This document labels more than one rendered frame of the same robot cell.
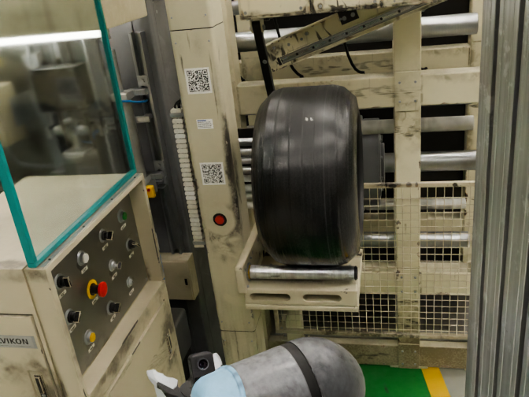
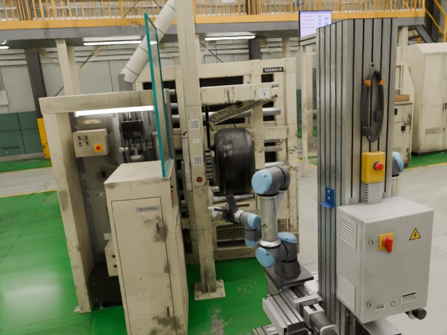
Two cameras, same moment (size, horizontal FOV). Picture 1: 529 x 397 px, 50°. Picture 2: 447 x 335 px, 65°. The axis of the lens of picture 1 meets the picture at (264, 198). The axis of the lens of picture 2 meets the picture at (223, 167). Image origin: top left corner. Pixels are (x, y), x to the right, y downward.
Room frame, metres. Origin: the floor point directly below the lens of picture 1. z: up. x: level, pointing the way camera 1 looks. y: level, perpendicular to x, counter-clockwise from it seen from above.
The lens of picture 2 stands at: (-1.05, 0.79, 1.81)
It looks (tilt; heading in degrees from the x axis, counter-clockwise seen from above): 14 degrees down; 342
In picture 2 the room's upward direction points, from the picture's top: 4 degrees counter-clockwise
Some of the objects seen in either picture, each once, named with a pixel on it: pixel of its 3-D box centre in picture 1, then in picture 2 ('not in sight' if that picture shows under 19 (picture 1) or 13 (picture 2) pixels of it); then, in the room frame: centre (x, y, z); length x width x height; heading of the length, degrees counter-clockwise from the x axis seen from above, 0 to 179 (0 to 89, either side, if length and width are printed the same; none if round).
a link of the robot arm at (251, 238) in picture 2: not in sight; (253, 234); (0.71, 0.09, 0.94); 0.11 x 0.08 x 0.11; 113
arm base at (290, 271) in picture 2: not in sight; (287, 263); (0.61, -0.08, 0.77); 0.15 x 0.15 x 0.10
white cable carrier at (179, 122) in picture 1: (191, 179); (187, 163); (1.70, 0.23, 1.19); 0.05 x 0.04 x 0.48; 166
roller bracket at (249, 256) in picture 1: (254, 250); (209, 194); (1.71, 0.06, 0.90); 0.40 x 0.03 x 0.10; 166
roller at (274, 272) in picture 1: (301, 272); (233, 197); (1.53, -0.09, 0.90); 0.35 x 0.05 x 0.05; 76
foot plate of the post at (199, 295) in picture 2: not in sight; (209, 288); (1.71, 0.14, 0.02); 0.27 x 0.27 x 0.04; 76
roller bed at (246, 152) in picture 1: (259, 168); (202, 167); (2.09, 0.01, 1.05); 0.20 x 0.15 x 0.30; 76
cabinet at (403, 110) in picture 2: not in sight; (380, 135); (4.32, -4.08, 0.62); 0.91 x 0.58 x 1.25; 87
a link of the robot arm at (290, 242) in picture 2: not in sight; (285, 245); (0.61, -0.07, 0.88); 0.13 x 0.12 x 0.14; 113
